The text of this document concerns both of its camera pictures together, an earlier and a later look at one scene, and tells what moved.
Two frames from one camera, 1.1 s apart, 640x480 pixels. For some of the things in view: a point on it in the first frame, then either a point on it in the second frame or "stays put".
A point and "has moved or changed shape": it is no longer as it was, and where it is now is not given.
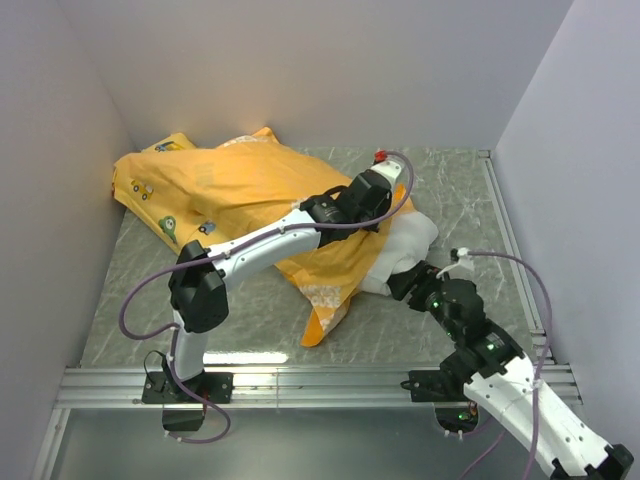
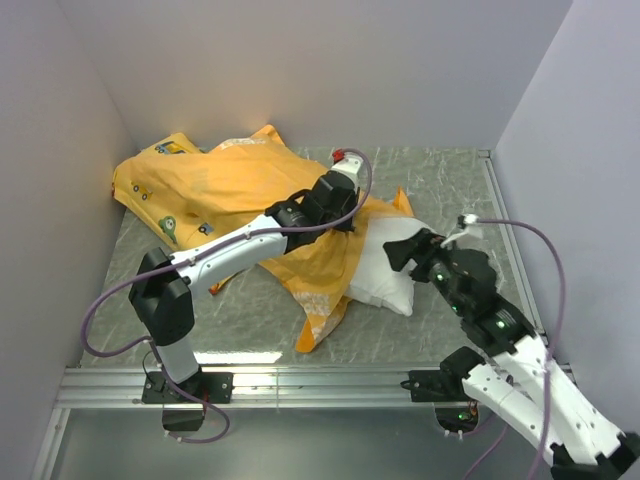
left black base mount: [159, 388] stays put
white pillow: [410, 239] has moved or changed shape
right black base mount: [446, 388] stays put
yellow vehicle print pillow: [174, 187] stays put
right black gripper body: [427, 295] to [433, 266]
